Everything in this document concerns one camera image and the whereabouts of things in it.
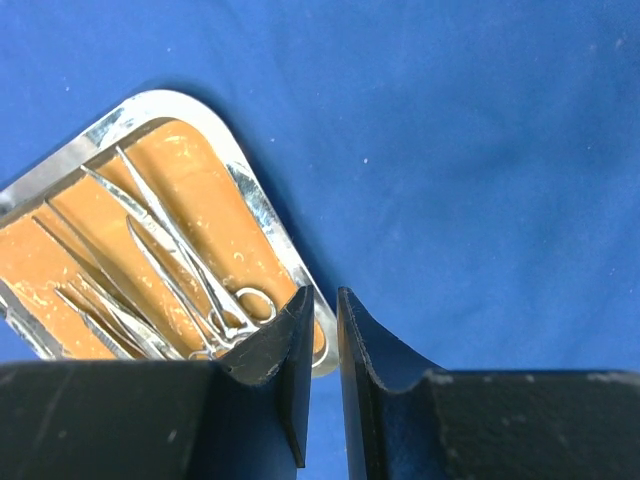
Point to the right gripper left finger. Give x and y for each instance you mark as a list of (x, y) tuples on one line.
[(242, 416)]

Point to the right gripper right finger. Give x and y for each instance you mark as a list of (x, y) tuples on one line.
[(408, 418)]

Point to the blue surgical cloth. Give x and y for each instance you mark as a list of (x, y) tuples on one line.
[(470, 169)]

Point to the steel surgical scissors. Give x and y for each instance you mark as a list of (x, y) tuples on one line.
[(220, 299)]

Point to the steel tray orange liner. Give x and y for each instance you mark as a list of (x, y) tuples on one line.
[(192, 161)]

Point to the steel forceps clamp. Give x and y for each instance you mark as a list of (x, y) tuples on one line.
[(163, 256)]

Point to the steel scalpel handle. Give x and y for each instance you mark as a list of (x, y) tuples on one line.
[(105, 337)]

